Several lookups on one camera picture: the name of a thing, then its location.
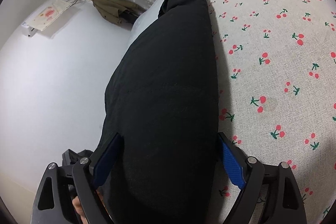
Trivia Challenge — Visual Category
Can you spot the cherry print sheet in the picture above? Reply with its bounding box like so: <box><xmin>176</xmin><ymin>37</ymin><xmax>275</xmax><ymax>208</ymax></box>
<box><xmin>208</xmin><ymin>0</ymin><xmax>335</xmax><ymax>223</ymax></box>

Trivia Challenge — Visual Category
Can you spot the black clothes pile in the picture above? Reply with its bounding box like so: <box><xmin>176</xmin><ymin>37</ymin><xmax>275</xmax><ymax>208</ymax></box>
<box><xmin>62</xmin><ymin>149</ymin><xmax>93</xmax><ymax>166</ymax></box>

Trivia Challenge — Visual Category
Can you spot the person's left hand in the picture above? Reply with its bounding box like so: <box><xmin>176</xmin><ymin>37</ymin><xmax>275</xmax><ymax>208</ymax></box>
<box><xmin>72</xmin><ymin>197</ymin><xmax>88</xmax><ymax>224</ymax></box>

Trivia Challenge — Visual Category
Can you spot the black long coat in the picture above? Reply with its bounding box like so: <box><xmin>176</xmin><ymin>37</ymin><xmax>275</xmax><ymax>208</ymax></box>
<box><xmin>101</xmin><ymin>0</ymin><xmax>219</xmax><ymax>223</ymax></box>

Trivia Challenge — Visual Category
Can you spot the olive green hanging jacket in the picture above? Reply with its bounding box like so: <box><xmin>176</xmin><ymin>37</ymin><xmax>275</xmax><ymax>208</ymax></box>
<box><xmin>92</xmin><ymin>0</ymin><xmax>146</xmax><ymax>24</ymax></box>

